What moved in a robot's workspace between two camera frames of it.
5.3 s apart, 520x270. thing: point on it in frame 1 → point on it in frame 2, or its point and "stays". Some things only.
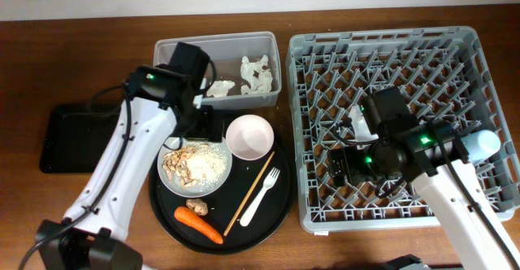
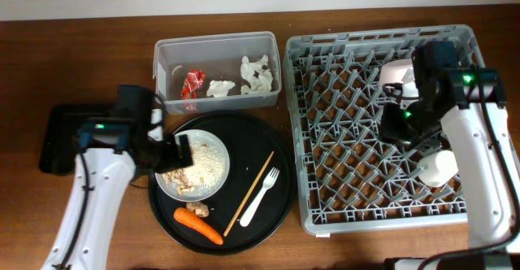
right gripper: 349,156 → 388,129
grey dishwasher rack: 446,75 stays
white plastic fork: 270,179 stays
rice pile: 207,164 stays
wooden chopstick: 250,195 stays
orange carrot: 187,216 stays
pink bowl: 249,137 → 400,71
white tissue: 261,80 stays
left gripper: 214,126 → 169,159
